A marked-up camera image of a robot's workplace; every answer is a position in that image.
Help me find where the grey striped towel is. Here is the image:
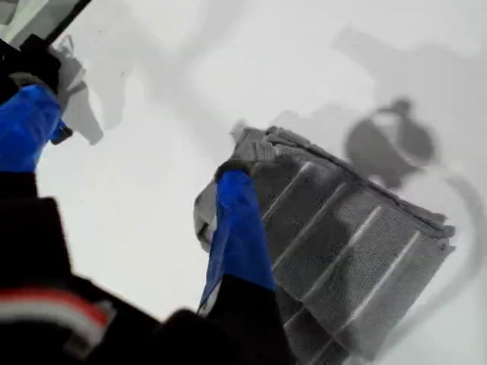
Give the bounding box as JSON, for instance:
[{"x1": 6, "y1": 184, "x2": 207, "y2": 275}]
[{"x1": 192, "y1": 121, "x2": 457, "y2": 362}]

